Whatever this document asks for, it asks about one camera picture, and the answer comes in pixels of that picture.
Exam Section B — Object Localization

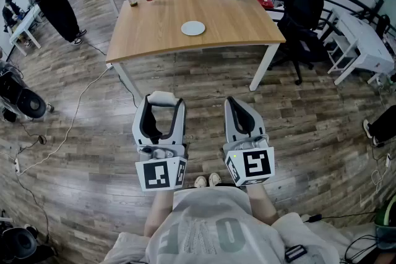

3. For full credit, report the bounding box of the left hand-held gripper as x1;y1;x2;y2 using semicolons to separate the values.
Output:
132;95;189;193

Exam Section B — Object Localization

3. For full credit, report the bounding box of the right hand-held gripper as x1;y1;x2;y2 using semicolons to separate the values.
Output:
221;96;276;187

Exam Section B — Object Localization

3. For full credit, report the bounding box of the white round plate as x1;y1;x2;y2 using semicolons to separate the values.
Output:
181;20;206;37

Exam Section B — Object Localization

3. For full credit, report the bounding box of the person's left forearm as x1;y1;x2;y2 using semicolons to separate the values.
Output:
144;190;176;237

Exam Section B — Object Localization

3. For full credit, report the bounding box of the person's right forearm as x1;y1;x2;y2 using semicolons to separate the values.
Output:
246;184;279;226

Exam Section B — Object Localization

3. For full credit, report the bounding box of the person's white printed shirt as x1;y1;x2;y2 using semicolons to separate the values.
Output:
103;185;344;264

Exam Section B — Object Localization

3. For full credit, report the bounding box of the wooden table with white legs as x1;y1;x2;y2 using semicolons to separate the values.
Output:
105;0;287;100

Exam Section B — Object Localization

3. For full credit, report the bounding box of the small black striped device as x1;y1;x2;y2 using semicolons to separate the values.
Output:
284;244;308;263

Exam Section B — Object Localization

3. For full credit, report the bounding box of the black round device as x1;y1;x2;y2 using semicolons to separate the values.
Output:
0;224;40;260
0;69;47;120

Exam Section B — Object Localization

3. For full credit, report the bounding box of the white desk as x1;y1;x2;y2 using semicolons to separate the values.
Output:
327;7;395;86

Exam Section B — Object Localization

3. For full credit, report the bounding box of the white narrow table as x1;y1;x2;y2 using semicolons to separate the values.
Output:
9;4;43;56

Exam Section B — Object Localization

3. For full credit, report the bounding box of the green and black device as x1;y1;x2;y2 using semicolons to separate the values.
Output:
373;194;396;251

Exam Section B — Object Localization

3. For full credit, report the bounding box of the black floor cable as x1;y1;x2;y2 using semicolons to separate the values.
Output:
117;72;139;109

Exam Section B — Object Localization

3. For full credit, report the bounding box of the white floor cable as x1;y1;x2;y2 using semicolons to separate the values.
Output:
15;64;112;177

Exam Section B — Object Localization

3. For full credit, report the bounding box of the black power adapter cable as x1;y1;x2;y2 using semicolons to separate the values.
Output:
303;211;377;224

